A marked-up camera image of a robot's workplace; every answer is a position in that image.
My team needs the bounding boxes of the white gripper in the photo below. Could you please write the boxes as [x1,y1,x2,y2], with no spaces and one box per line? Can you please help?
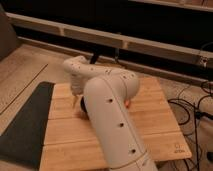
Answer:
[70,74,87,108]

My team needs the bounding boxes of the dark ceramic bowl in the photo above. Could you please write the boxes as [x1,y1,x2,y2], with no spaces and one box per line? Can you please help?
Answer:
[80,97,87,114]

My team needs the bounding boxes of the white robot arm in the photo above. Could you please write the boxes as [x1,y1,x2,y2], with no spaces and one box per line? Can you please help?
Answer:
[63,56,158,171]

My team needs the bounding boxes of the black table leg stand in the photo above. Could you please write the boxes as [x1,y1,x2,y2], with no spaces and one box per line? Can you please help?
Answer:
[90,52,100,64]

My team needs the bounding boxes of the orange carrot toy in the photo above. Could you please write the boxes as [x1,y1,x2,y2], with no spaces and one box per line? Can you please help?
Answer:
[124,100,131,108]

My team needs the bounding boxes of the dark floor mat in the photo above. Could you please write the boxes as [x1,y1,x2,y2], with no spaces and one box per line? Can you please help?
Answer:
[0,82,54,169]

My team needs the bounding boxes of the white shelf rail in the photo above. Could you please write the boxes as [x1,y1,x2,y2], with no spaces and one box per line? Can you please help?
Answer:
[6,12,213,61]

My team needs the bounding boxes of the black cables on floor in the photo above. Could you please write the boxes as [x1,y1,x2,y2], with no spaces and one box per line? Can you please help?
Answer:
[167,79,213,171]

